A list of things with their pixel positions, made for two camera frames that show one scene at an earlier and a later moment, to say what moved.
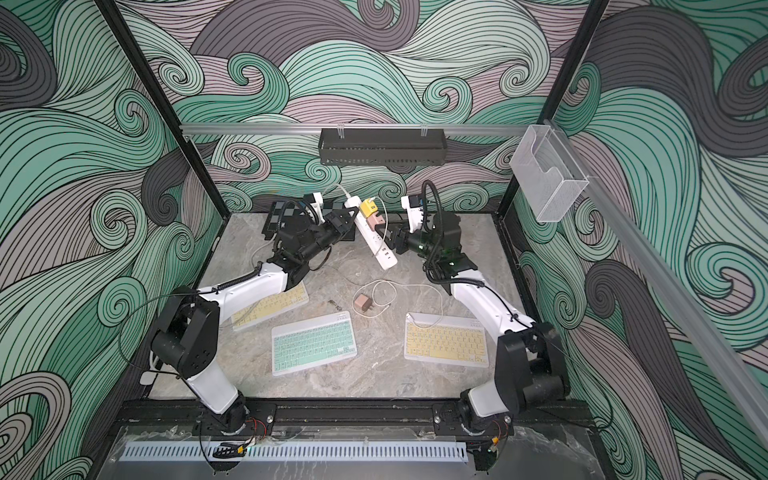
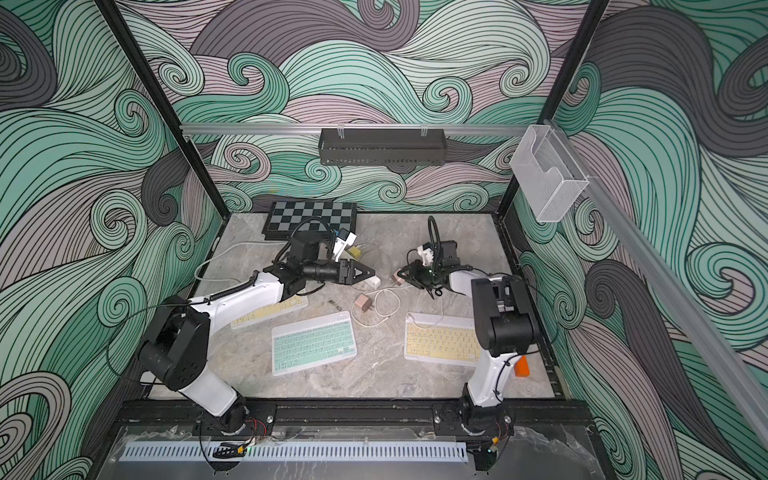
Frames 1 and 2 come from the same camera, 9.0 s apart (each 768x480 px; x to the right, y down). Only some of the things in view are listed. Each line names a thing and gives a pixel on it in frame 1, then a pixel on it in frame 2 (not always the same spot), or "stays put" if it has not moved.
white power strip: x=380 y=249 to x=373 y=282
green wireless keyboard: x=312 y=342 stays put
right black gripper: x=403 y=235 to x=418 y=275
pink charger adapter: x=364 y=302 stays put
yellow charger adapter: x=368 y=207 to x=355 y=252
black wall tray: x=382 y=146 stays put
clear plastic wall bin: x=548 y=174 stays put
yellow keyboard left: x=270 y=307 stays put
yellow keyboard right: x=445 y=339 stays put
